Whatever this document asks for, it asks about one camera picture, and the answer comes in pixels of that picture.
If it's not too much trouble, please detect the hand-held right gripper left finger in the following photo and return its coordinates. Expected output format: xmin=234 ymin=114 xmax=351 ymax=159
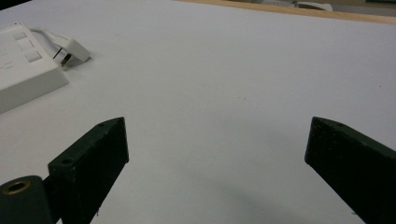
xmin=47 ymin=116 xmax=130 ymax=224

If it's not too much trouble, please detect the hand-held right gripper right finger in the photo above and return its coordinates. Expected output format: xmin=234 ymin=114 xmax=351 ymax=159
xmin=304 ymin=116 xmax=396 ymax=224

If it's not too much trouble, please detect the white power plug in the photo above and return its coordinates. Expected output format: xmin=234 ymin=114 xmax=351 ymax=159
xmin=52 ymin=37 xmax=92 ymax=67

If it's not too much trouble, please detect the white power strip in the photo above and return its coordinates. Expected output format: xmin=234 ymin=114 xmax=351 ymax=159
xmin=0 ymin=21 xmax=70 ymax=115

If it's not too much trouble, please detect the white object beyond table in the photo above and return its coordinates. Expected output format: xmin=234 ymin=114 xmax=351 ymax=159
xmin=292 ymin=1 xmax=334 ymax=12

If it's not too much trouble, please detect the white power cable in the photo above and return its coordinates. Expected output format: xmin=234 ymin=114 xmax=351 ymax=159
xmin=28 ymin=26 xmax=70 ymax=48

